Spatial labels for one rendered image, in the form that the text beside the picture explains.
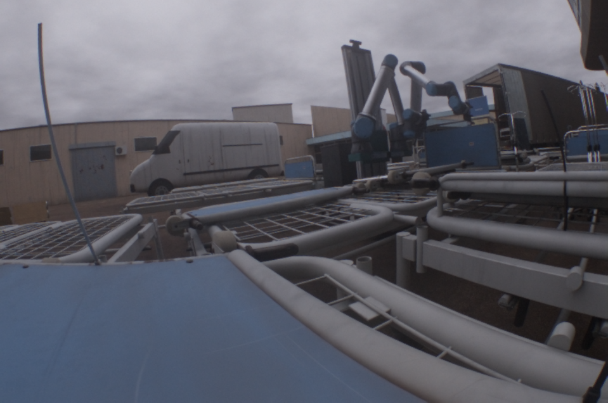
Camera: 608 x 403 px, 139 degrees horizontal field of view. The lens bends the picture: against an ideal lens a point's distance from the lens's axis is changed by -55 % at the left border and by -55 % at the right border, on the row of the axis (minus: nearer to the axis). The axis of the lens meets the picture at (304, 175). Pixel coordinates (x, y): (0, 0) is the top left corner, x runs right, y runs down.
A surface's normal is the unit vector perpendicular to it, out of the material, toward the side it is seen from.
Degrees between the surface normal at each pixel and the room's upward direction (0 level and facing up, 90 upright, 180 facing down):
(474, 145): 90
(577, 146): 90
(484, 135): 90
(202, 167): 89
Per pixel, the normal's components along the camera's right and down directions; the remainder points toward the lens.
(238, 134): 0.59, -0.11
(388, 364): -0.55, -0.77
